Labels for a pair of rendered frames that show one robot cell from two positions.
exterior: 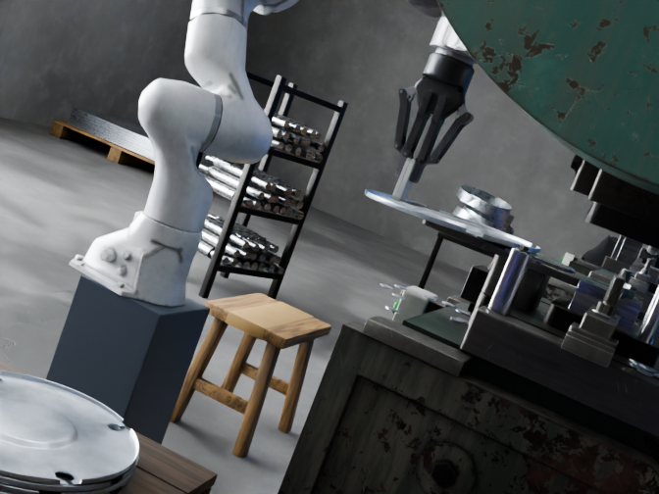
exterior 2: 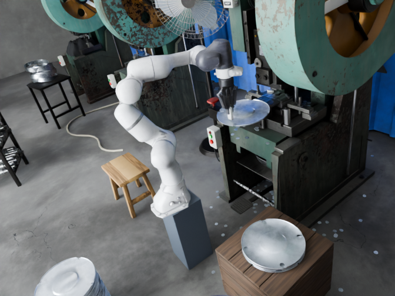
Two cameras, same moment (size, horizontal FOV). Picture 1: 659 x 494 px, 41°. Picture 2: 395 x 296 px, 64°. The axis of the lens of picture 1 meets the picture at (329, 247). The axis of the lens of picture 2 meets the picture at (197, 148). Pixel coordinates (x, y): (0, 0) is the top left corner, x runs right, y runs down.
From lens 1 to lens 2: 1.51 m
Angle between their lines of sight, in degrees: 51
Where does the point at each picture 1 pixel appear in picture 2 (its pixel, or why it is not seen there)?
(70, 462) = (290, 234)
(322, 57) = not seen: outside the picture
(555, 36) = (338, 78)
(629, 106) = (351, 80)
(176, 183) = (177, 171)
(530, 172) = not seen: outside the picture
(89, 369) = (190, 227)
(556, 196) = not seen: outside the picture
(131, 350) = (198, 212)
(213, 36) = (148, 126)
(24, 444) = (286, 243)
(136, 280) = (186, 199)
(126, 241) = (173, 196)
